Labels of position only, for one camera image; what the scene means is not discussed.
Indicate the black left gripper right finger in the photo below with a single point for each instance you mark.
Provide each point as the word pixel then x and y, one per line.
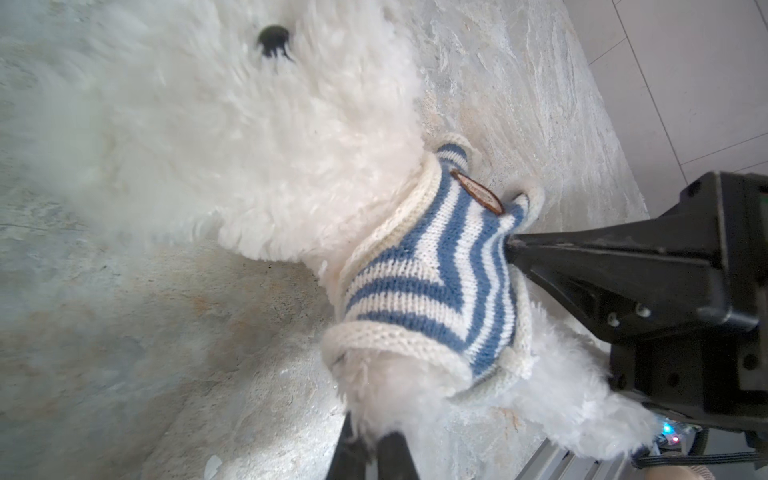
pixel 394 460

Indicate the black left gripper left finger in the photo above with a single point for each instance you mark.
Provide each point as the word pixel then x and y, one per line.
pixel 352 458

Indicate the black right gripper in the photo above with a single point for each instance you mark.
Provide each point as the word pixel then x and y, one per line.
pixel 684 295

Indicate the blue white striped shirt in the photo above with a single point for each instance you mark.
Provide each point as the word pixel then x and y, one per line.
pixel 432 283

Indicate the white fluffy teddy bear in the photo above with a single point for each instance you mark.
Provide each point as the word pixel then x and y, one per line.
pixel 287 130

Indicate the right green circuit board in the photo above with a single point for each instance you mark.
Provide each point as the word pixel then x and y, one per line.
pixel 674 435

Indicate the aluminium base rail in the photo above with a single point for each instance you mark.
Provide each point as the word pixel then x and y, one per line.
pixel 551 462

